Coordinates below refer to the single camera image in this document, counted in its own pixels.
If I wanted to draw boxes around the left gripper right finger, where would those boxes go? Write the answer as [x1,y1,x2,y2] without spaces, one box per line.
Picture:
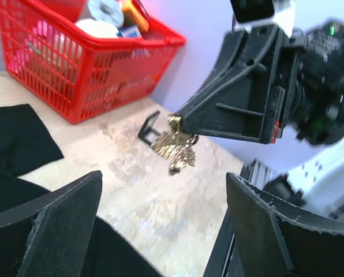
[226,173,344,276]

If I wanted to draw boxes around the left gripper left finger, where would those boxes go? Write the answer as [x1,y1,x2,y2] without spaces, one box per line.
[0,171,102,276]

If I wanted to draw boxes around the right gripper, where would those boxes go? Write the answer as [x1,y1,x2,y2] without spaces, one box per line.
[176,24,305,144]

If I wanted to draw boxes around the pink gold brooch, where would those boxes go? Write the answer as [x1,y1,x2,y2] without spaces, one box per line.
[151,113,199,176]

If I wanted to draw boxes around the black floral t-shirt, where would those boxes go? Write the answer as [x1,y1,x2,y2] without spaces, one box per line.
[0,104,158,276]

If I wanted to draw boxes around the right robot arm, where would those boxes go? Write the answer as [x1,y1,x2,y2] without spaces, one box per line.
[169,20,344,219]

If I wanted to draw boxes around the black brooch display box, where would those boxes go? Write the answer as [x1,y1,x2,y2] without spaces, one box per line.
[137,110,161,147]

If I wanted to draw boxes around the blue white box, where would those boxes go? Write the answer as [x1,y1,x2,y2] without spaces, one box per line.
[117,25,142,38]

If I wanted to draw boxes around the orange carton box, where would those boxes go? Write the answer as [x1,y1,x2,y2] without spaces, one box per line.
[121,0,149,32]

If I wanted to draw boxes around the grey toilet paper roll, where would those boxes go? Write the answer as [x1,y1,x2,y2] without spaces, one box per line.
[87,0,124,28]

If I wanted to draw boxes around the white paper roll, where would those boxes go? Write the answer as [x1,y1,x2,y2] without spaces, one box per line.
[75,18,119,39]

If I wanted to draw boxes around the red plastic basket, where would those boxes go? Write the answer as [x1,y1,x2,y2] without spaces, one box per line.
[0,1,186,123]

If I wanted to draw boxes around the pink package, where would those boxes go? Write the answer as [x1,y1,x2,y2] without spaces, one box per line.
[8,20,65,73]

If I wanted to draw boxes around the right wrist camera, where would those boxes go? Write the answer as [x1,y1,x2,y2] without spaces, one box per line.
[230,0,296,36]

